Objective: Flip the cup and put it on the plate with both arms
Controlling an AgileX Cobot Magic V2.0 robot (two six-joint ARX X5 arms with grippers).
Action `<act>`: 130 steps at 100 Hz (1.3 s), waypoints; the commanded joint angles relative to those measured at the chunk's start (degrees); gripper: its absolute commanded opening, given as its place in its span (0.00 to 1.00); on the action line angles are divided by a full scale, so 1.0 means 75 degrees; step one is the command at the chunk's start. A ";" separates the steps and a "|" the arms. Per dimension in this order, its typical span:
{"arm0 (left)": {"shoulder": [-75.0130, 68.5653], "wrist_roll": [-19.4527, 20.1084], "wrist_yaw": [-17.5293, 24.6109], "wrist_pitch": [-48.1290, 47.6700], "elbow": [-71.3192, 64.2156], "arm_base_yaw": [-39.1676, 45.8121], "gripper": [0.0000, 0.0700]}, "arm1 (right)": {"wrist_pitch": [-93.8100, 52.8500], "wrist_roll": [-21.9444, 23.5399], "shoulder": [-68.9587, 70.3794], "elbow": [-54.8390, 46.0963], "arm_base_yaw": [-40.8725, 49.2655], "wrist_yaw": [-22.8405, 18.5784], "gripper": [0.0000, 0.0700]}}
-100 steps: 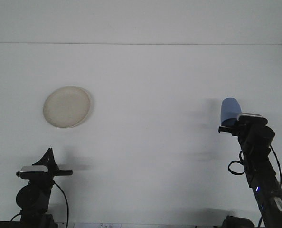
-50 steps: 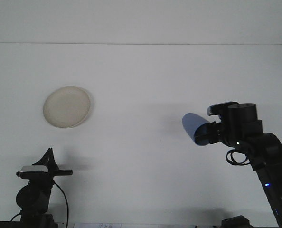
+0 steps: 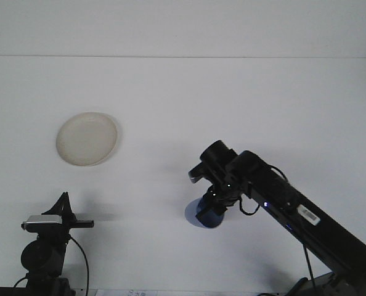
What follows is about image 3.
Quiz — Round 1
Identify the pale blue cup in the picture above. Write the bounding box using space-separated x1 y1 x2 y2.
184 198 225 230

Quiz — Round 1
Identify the pale round plate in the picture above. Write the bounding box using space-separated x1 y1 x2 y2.
55 111 120 168

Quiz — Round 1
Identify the thin black cable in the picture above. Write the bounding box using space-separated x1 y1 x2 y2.
67 234 91 296
238 165 318 289

